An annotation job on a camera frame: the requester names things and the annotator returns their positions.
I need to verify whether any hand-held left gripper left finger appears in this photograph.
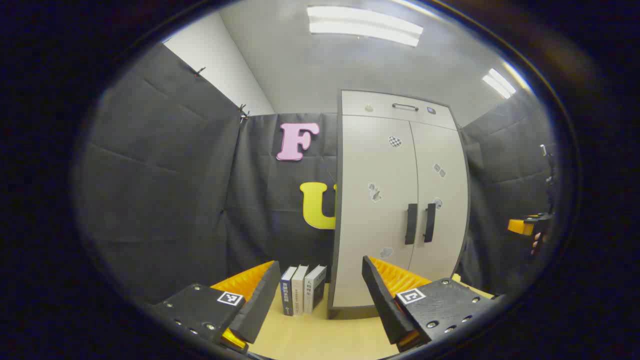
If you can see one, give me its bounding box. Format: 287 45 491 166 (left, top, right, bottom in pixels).
150 260 282 353

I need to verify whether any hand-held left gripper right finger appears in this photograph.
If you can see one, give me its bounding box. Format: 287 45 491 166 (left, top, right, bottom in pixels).
362 255 506 352

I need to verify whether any grey cabinet door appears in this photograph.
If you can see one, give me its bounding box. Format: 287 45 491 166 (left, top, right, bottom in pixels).
407 121 469 283
332 115 419 308

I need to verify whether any grey double-door shoe cabinet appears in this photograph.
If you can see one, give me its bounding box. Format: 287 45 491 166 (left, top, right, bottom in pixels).
327 89 471 320

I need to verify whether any dark blue book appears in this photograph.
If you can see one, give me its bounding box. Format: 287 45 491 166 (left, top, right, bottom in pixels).
280 266 298 317

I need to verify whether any grey and white book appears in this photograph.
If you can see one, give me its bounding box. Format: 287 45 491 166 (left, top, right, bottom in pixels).
303 265 328 314

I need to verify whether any small ceiling light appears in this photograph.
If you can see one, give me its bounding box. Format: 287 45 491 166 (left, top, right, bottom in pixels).
482 68 517 99

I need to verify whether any black backdrop cloth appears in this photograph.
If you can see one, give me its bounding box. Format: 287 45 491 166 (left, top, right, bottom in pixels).
75 42 558 306

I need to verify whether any long ceiling light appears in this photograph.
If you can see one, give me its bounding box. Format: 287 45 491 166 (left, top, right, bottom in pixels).
306 6 424 48

